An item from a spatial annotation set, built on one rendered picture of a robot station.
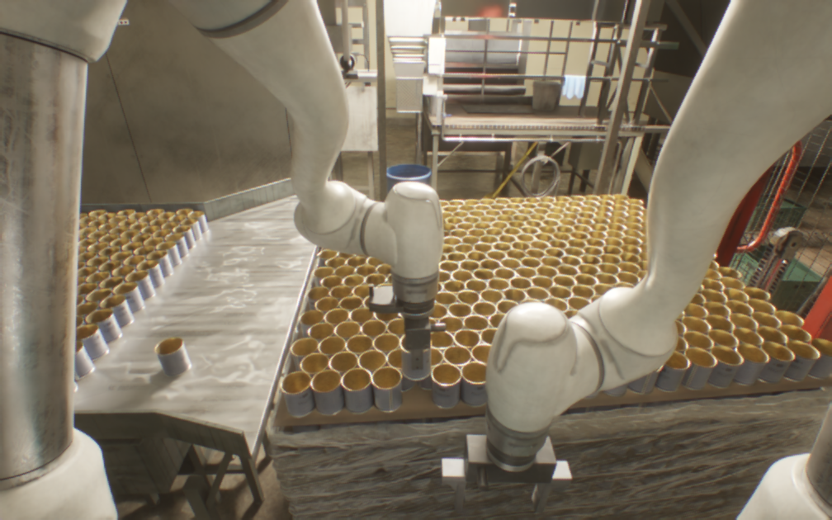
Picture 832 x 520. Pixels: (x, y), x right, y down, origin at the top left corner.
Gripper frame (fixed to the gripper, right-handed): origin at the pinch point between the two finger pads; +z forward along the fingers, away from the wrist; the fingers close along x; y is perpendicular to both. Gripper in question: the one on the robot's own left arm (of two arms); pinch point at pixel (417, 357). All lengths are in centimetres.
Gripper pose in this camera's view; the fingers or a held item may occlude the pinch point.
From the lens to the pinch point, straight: 90.2
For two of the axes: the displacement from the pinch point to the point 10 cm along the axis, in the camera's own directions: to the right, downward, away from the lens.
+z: 0.2, 8.6, 5.0
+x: -0.6, -5.0, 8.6
